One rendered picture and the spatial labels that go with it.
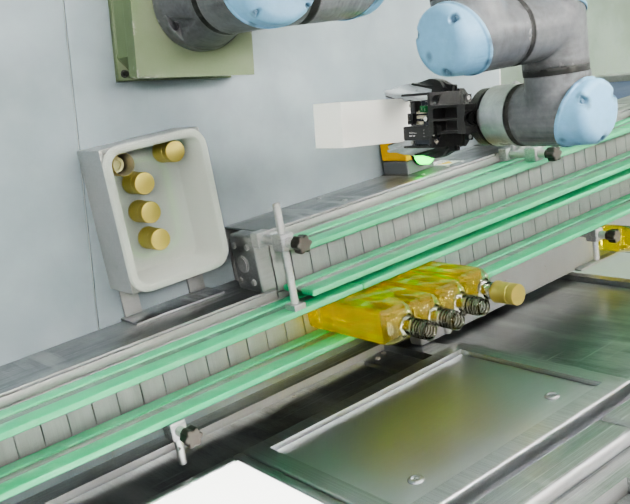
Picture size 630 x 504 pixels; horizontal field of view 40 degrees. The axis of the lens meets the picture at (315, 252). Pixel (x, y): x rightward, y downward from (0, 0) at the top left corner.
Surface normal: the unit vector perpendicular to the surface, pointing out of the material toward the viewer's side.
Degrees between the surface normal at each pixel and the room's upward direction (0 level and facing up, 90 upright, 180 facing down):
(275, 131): 0
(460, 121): 90
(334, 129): 90
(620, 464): 90
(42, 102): 0
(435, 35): 92
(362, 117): 0
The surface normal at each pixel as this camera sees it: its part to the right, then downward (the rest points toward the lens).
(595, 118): 0.61, 0.09
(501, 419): -0.18, -0.95
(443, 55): -0.80, 0.23
